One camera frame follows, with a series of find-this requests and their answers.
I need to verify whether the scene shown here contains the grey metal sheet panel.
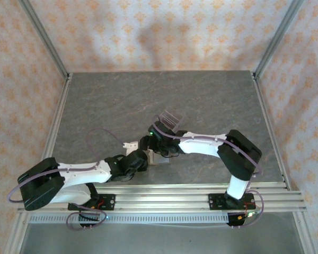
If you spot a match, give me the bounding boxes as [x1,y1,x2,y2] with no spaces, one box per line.
[21,222,304,254]

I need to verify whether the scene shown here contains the grey card holder wallet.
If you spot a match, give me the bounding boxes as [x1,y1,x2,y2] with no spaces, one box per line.
[147,149,171,166]

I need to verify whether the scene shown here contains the black electronics module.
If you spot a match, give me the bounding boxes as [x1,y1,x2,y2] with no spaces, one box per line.
[226,211,255,228]
[78,211,108,229]

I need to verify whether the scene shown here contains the white slotted cable duct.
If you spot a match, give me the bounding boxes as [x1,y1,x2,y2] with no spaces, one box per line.
[29,213,230,224]

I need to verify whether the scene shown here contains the aluminium table edge rail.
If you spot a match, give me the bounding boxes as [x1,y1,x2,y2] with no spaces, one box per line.
[95,182,291,191]

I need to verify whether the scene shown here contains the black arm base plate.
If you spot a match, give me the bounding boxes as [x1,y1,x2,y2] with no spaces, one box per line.
[208,193,255,211]
[68,194,116,212]

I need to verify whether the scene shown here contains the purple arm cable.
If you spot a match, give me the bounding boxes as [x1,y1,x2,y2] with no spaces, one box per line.
[152,115,266,230]
[7,128,125,231]

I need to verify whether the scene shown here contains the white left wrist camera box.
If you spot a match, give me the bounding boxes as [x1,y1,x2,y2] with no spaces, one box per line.
[123,142,138,157]

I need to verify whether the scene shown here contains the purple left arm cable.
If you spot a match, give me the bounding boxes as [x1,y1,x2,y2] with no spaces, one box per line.
[7,128,125,231]

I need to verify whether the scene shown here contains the aluminium table side rail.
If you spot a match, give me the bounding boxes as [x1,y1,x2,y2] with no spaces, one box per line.
[250,70,292,190]
[42,73,74,162]

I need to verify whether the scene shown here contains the aluminium frame bar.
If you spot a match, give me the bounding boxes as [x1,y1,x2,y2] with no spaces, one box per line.
[5,211,30,254]
[293,211,317,254]

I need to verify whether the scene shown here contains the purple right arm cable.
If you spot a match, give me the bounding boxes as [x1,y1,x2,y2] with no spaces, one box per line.
[152,115,266,230]

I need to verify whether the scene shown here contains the aluminium frame post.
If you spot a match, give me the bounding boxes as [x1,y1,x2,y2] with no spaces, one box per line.
[17,0,69,79]
[254,0,305,79]

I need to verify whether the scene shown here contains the clear acrylic card stand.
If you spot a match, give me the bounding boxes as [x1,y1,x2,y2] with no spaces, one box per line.
[158,110,185,132]

